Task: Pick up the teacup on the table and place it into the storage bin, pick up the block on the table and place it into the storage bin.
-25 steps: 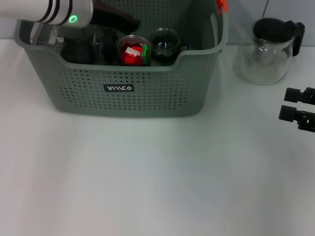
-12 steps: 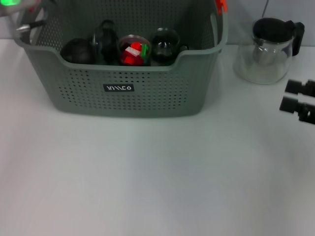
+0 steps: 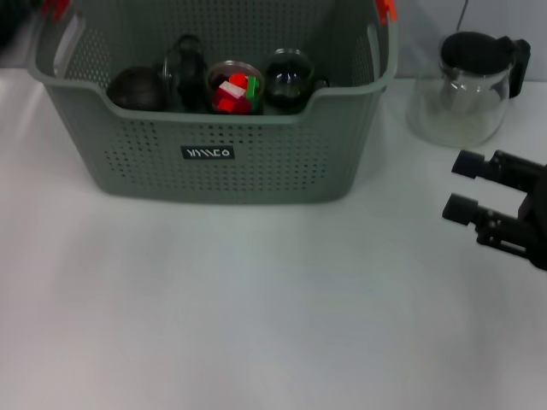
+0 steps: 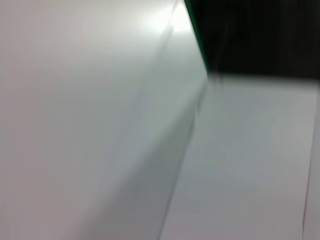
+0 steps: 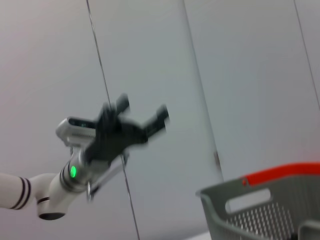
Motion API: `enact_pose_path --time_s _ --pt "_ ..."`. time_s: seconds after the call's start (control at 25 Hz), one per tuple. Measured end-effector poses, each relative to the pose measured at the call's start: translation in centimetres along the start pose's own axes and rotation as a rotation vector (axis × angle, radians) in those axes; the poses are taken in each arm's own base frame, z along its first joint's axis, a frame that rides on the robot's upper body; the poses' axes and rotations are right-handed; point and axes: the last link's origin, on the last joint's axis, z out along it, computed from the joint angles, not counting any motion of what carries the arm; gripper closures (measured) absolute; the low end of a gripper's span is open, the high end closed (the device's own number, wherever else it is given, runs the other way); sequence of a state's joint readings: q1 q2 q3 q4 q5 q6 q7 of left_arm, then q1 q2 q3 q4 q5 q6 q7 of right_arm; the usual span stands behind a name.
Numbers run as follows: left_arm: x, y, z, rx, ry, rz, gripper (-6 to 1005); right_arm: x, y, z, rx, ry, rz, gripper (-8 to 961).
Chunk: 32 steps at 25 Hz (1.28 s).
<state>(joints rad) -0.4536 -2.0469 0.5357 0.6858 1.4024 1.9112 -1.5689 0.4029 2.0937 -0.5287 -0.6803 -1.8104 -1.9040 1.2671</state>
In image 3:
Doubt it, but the green building block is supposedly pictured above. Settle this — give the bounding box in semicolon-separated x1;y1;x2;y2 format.
245;75;262;103

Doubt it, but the dark clay teapot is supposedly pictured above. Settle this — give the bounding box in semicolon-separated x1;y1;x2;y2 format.
106;66;167;112

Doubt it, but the glass teacup with black sleeve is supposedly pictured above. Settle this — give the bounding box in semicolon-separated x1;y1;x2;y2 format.
263;48;331;114
206;61;265;115

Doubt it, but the white building block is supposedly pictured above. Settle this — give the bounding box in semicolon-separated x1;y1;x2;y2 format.
218;83;247;99

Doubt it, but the black lidded glass jar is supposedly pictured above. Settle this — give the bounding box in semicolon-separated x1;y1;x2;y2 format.
156;34;210;113

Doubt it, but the grey perforated storage basket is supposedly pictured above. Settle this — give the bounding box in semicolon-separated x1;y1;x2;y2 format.
26;0;401;205

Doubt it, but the glass carafe with black lid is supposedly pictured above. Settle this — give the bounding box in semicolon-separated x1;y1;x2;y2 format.
405;30;532;149

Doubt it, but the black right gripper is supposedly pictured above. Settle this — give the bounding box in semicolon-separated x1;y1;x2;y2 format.
441;149;547;272

